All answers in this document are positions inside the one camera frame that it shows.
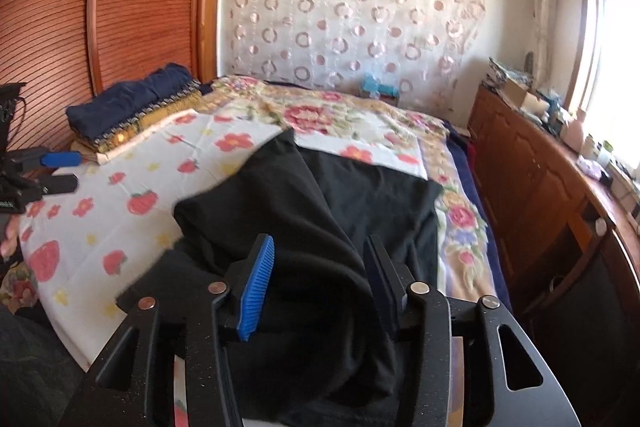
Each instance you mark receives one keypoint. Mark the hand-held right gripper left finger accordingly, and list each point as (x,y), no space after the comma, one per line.
(257,287)

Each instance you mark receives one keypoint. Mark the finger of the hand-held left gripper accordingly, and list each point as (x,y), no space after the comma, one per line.
(61,158)
(57,184)

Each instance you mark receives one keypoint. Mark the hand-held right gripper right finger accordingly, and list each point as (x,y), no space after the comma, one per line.
(380,282)

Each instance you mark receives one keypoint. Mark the black t-shirt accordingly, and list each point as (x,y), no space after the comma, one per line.
(320,217)

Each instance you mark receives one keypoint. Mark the person's left hand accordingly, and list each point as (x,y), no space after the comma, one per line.
(9,237)

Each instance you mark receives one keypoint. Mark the white strawberry print sheet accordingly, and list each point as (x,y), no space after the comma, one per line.
(125,207)

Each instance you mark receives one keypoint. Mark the navy folded blanket gold trim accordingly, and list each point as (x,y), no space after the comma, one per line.
(135,99)

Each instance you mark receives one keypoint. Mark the dark floral cloth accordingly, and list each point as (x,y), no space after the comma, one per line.
(17,282)

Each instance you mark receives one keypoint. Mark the navy blue bed sheet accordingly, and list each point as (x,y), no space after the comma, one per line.
(480,187)

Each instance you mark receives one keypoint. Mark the wooden louvered wardrobe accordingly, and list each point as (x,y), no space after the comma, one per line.
(100,7)

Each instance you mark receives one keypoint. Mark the floral bed cover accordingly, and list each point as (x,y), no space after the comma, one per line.
(325,112)

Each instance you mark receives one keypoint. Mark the person's leg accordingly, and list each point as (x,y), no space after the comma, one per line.
(35,367)

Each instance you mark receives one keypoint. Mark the wooden cabinet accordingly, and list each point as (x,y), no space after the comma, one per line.
(525,167)

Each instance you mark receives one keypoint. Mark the teal packet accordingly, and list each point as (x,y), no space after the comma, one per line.
(377,87)

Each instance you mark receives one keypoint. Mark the dark chair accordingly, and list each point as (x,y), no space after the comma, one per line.
(590,347)

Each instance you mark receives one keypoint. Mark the cardboard box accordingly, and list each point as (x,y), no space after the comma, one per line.
(515,94)

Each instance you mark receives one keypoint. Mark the pale pink bottle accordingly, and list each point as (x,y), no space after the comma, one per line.
(572,129)

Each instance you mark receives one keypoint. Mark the patterned cloth pile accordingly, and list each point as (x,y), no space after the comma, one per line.
(505,69)

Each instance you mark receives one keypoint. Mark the sheer curtain with circles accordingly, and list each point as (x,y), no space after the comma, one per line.
(350,17)

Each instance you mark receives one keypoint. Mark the window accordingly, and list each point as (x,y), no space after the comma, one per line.
(620,57)

